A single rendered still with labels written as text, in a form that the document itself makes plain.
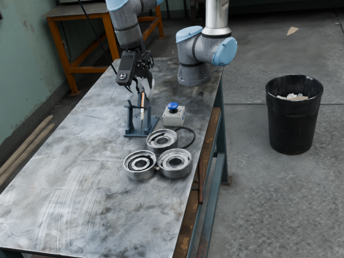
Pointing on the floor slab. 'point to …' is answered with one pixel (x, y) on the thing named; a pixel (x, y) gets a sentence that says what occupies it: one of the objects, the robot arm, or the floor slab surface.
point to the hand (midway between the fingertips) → (143, 98)
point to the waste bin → (293, 112)
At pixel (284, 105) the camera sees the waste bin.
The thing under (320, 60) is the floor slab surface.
